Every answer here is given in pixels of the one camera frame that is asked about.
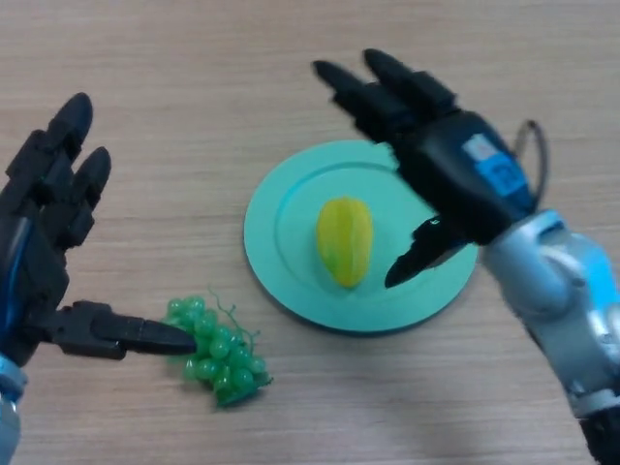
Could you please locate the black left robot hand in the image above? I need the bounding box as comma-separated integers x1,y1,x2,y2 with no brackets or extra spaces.
0,92,198,367

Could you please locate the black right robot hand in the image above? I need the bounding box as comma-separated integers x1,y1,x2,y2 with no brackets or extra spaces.
312,47,539,291

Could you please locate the yellow starfruit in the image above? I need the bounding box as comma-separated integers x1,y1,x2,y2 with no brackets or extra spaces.
316,195,374,290

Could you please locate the green round plate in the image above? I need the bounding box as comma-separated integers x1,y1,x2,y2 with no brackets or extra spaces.
243,139,480,335

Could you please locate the green grape bunch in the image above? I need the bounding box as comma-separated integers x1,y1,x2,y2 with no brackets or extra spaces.
164,288,273,411

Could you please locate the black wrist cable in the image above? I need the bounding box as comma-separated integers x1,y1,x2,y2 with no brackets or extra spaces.
512,119,551,210

